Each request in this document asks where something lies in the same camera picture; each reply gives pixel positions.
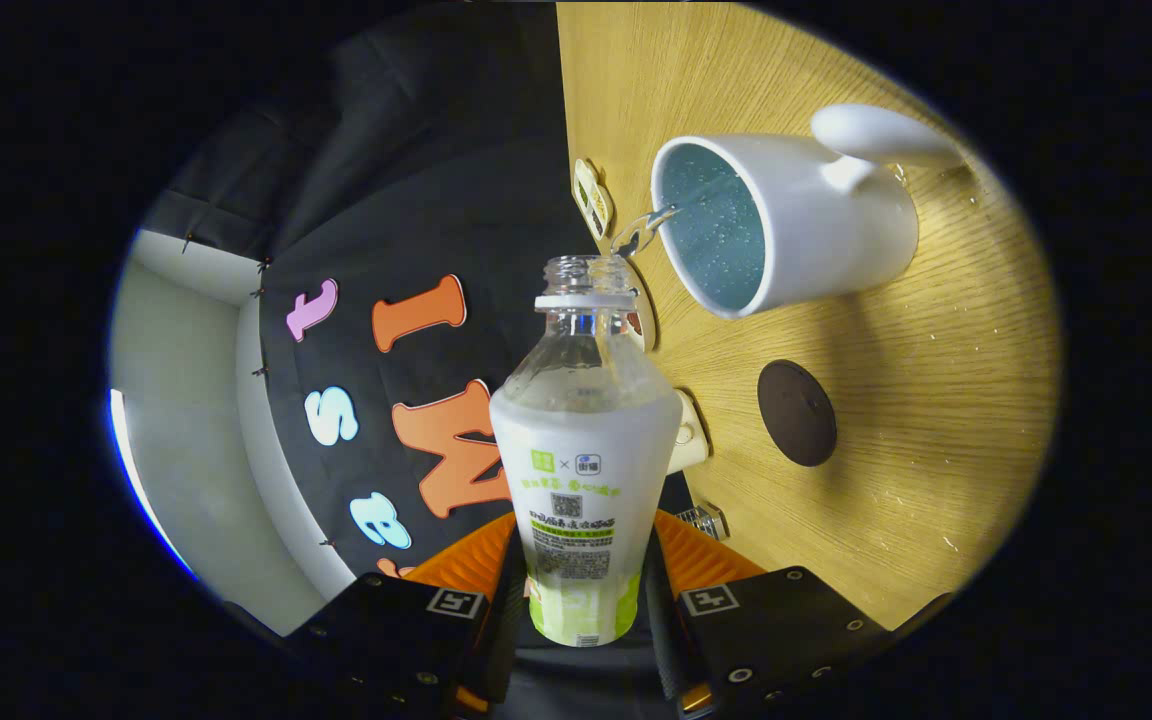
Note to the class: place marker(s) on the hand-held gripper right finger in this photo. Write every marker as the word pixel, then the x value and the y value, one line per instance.
pixel 786 630

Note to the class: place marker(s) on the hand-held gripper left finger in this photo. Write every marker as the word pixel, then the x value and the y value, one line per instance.
pixel 406 640

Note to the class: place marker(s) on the dark brown round coaster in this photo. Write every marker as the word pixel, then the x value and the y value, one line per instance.
pixel 798 412

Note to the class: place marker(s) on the white green label juice bottle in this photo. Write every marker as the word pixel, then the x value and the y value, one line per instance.
pixel 586 440

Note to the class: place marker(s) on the white cup with blue inside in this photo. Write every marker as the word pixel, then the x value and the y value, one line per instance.
pixel 836 230

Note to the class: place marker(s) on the metal mesh utensil holder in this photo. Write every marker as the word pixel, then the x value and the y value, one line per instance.
pixel 708 521

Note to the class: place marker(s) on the white toaster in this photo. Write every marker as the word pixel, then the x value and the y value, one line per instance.
pixel 691 435

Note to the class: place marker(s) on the wooden table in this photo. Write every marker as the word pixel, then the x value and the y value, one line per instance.
pixel 936 400

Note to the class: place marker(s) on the round white plate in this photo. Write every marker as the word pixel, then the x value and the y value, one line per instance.
pixel 648 315

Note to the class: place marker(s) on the white divided dish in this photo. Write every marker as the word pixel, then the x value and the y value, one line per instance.
pixel 593 198

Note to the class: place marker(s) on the black backdrop cloth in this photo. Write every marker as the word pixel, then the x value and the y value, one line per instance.
pixel 416 150

